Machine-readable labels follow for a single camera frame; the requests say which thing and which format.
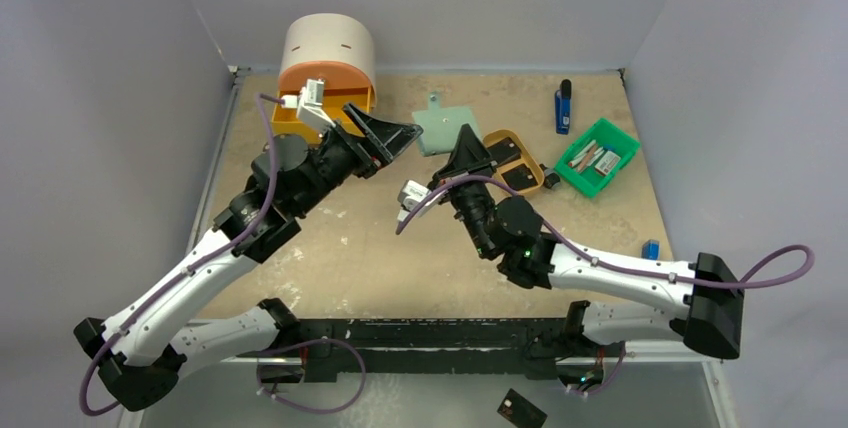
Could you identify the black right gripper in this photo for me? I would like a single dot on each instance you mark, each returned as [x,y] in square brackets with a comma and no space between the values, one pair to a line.
[460,178]

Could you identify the small blue object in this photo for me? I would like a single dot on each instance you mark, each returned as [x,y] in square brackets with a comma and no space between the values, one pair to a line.
[650,250]

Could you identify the black card dropped off table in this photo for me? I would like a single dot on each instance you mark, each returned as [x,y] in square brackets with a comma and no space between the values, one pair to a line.
[520,412]

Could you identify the white and orange drawer cabinet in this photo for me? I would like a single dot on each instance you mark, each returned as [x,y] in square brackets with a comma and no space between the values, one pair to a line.
[336,49]

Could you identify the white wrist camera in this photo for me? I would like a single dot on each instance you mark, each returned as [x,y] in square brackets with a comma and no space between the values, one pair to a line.
[308,106]
[410,196]

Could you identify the tan oval tray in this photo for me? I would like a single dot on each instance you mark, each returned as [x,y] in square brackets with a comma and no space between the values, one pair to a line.
[526,159]

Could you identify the blue lighter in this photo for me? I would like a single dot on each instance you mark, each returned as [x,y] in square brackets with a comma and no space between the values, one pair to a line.
[562,105]

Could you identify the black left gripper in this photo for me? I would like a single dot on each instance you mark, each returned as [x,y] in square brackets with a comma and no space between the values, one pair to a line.
[382,142]

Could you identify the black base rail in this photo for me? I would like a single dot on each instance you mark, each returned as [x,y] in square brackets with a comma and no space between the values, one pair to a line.
[536,348]

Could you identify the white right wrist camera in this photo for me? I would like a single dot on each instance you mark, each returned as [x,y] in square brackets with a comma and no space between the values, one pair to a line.
[410,196]

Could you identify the black VIP card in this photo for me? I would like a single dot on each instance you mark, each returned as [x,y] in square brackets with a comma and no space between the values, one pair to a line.
[520,178]

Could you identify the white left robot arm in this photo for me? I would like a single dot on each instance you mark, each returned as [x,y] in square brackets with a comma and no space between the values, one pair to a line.
[142,352]

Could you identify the yellow open drawer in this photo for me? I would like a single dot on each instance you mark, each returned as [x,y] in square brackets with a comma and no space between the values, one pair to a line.
[285,121]

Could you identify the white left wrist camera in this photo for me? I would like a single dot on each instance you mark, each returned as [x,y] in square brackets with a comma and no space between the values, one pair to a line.
[308,106]

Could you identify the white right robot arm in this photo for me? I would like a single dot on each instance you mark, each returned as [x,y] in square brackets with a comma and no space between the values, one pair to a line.
[697,303]

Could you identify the green card holder wallet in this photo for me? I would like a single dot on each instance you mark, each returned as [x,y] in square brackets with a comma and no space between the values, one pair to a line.
[441,125]

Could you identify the stack of black cards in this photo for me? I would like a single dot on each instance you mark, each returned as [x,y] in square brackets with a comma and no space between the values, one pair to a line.
[505,151]

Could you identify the green plastic bin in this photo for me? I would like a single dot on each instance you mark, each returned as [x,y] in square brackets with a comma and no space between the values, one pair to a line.
[575,165]

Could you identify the small box in bin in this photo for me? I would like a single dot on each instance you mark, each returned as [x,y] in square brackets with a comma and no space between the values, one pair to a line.
[606,163]

